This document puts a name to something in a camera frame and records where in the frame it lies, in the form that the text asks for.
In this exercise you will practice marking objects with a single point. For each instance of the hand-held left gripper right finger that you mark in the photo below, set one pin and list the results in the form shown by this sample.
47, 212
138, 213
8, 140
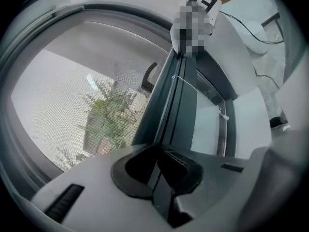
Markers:
186, 178

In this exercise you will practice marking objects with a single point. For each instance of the grey framed window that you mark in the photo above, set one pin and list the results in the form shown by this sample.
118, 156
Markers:
116, 10

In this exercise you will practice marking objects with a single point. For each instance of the green leafy plant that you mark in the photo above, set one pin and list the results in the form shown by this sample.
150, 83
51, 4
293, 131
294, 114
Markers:
111, 120

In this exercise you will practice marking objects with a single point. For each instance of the black chair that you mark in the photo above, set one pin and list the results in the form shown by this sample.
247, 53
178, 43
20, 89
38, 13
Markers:
147, 80

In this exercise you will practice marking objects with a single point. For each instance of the black shoe with white sole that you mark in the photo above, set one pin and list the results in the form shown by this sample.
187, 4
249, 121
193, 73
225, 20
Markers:
277, 122

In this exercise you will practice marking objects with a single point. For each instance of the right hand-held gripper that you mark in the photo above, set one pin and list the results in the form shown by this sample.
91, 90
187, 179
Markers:
212, 13

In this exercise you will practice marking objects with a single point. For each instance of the black metal frame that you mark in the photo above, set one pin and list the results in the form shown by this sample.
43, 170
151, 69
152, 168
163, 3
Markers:
271, 18

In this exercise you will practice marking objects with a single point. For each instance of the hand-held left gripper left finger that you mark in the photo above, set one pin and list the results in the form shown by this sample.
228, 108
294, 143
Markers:
131, 178

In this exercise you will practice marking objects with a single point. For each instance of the white rounded fixture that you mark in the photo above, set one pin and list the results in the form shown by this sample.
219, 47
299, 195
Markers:
256, 37

